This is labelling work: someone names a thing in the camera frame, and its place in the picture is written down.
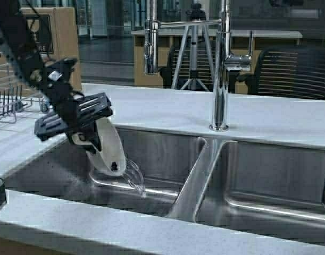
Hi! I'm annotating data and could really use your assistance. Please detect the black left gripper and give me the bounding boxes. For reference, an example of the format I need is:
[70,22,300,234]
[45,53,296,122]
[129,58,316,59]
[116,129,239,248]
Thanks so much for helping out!
[29,58,113,154]

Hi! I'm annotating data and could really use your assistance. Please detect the white frying pan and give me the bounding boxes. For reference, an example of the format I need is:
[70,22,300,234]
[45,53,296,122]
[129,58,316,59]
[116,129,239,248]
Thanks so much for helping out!
[86,117,127,177]

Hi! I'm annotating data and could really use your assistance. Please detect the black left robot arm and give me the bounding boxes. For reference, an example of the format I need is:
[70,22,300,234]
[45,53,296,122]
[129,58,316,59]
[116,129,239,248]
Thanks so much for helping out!
[0,1,113,154]

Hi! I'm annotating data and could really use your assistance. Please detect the black mesh chair left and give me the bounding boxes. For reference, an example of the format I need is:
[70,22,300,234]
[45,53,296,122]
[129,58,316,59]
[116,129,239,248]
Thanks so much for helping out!
[158,44,236,94]

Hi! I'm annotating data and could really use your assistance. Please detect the black mesh chair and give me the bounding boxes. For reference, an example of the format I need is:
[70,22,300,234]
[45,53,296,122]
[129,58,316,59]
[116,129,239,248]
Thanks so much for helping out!
[158,44,236,94]
[236,45,325,100]

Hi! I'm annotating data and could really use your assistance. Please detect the cardboard box fragile label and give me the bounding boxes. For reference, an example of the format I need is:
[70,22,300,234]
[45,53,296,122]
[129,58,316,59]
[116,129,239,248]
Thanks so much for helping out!
[0,7,81,91]

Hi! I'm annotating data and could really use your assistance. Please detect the chrome kitchen faucet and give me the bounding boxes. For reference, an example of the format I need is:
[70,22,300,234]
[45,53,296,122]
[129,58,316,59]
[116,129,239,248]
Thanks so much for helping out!
[143,0,253,131]

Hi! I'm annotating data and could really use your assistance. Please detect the wooden background desk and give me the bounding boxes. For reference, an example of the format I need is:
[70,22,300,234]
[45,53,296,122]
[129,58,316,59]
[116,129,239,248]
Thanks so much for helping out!
[131,29,303,95]

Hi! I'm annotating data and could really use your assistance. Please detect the stainless steel double sink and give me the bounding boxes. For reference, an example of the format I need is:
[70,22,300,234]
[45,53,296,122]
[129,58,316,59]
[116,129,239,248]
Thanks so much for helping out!
[5,129,325,246]

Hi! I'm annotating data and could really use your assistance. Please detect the black mesh chair right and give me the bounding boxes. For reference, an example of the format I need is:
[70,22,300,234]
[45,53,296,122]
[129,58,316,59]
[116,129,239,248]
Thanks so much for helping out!
[236,45,325,100]

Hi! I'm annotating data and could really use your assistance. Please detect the wire dish rack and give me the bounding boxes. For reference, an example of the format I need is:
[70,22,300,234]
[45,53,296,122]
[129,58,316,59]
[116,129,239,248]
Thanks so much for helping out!
[0,63,50,124]

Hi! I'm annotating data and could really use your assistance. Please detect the grey camera tripod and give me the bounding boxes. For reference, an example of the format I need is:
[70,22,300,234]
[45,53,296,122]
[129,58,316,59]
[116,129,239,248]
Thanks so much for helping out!
[171,1,214,91]

